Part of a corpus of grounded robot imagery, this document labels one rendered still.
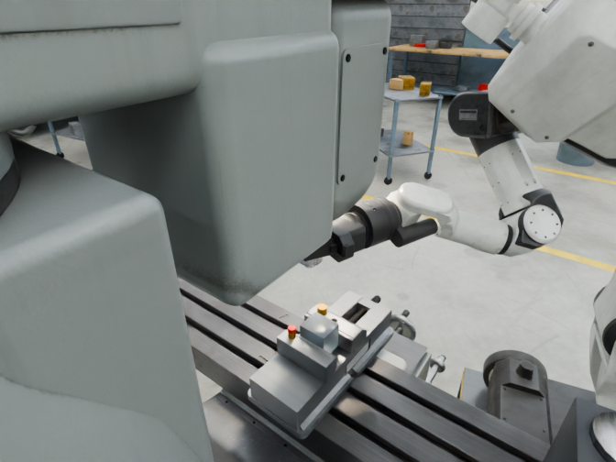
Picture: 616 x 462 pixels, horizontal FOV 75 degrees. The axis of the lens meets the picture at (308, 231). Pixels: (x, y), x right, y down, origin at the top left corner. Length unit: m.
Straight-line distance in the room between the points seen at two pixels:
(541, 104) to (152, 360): 0.72
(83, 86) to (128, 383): 0.19
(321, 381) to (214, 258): 0.47
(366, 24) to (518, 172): 0.52
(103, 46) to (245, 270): 0.23
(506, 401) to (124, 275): 1.28
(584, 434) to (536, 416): 0.71
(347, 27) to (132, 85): 0.29
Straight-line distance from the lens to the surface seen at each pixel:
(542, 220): 0.91
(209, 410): 0.96
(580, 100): 0.81
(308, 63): 0.42
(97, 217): 0.24
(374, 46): 0.57
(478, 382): 1.71
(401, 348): 1.27
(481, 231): 0.88
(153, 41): 0.31
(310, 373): 0.83
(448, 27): 8.39
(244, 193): 0.37
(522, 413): 1.42
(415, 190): 0.82
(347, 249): 0.70
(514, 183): 0.94
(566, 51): 0.77
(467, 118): 0.96
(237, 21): 0.36
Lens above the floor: 1.63
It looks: 30 degrees down
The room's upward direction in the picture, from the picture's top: straight up
